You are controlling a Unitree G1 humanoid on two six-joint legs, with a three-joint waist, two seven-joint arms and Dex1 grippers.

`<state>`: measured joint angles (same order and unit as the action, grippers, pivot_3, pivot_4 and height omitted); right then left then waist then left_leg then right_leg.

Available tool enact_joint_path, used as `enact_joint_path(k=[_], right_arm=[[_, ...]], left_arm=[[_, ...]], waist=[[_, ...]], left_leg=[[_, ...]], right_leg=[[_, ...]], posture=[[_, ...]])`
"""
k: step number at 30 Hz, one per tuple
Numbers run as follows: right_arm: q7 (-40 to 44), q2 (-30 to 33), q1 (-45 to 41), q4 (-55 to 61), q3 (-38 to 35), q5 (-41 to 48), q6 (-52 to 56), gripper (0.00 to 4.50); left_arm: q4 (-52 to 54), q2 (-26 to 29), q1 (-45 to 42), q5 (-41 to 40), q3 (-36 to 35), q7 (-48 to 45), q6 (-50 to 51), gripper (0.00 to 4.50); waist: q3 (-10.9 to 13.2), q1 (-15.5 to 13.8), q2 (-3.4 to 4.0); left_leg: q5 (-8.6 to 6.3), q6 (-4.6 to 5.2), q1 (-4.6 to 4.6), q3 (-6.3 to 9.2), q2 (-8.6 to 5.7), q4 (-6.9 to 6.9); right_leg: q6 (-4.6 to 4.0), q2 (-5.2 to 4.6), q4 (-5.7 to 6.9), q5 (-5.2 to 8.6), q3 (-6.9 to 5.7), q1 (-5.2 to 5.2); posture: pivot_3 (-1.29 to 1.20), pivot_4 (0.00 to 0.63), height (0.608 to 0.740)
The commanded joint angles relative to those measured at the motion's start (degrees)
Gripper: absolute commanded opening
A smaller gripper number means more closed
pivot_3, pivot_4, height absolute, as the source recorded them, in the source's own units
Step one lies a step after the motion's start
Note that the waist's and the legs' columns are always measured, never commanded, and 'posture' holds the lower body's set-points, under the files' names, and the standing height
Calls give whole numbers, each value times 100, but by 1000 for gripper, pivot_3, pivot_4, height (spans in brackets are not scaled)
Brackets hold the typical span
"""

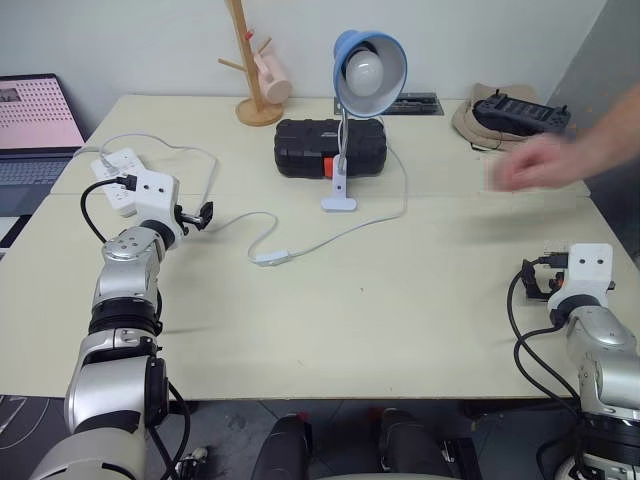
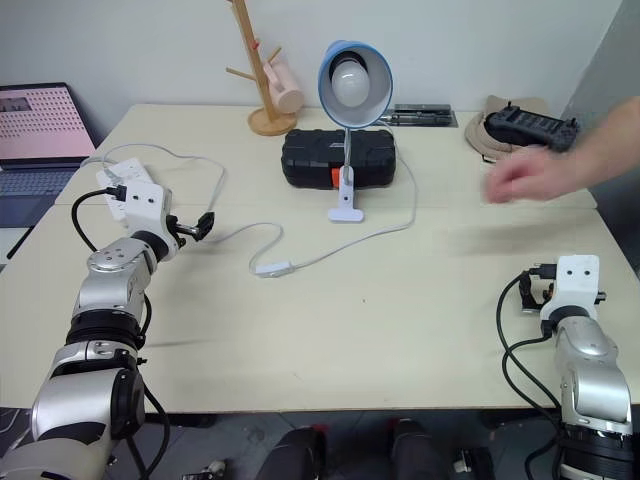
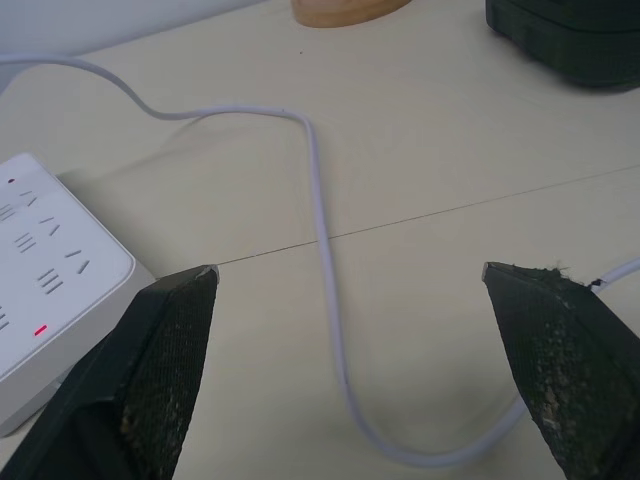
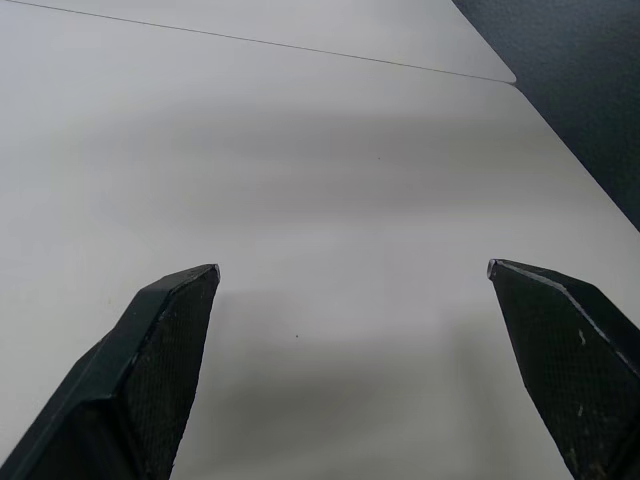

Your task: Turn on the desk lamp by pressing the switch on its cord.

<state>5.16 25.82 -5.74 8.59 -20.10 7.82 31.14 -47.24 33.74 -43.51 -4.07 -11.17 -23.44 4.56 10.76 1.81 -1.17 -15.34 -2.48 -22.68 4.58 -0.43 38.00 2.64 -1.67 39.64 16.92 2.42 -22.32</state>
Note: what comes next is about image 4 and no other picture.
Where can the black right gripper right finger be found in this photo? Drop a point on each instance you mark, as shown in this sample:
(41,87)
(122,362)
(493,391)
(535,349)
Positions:
(565,370)

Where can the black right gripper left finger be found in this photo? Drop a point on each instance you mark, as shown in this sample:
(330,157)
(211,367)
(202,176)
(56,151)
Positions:
(135,380)

